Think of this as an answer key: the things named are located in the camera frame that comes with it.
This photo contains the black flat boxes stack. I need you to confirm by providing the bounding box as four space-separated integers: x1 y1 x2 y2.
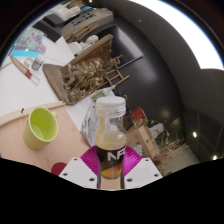
32 13 63 43

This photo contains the flat round red coaster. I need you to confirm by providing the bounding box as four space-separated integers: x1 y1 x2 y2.
50 161 68 177

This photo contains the dark wall screen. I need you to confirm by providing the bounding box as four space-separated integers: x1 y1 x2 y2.
111 23 144 69

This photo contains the red box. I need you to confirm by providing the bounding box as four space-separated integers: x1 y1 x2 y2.
129 107 148 126

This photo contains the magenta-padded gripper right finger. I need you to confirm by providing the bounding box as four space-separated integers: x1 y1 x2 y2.
121 145 164 190

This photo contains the golden sculpture on wooden base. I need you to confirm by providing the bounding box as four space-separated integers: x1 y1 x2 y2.
42 33 124 106

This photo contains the small grey paint jar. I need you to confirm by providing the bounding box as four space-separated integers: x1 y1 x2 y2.
31 54 46 71

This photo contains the wooden easel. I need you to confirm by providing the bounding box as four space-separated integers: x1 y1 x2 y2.
105 64 131 88
66 24 99 44

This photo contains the paintbrush with red ferrule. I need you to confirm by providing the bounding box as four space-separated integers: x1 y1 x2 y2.
9 54 41 85

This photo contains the brown cardboard box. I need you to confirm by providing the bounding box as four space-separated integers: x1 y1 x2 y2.
126 124 158 161

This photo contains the clear drink bottle white cap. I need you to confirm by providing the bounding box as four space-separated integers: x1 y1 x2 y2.
94 95 128 180

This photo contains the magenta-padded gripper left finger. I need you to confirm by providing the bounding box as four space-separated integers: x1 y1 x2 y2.
58 145 101 190

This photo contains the beige cabinet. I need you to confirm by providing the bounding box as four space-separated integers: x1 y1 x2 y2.
61 8 115 39

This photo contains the yellow-green mug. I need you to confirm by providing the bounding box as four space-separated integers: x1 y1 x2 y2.
23 107 59 151

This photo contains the light wooden drawing board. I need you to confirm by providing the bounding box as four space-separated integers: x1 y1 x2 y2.
0 100 92 174

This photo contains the colourful painted sheet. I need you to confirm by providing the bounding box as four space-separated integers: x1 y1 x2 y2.
13 26 48 56

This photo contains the small green-labelled bottle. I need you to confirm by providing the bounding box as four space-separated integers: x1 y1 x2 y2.
90 84 116 101

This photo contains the long ceiling light strip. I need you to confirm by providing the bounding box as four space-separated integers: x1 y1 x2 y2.
128 0 224 71

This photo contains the white plaster bust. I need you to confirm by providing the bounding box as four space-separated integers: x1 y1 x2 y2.
68 34 100 56

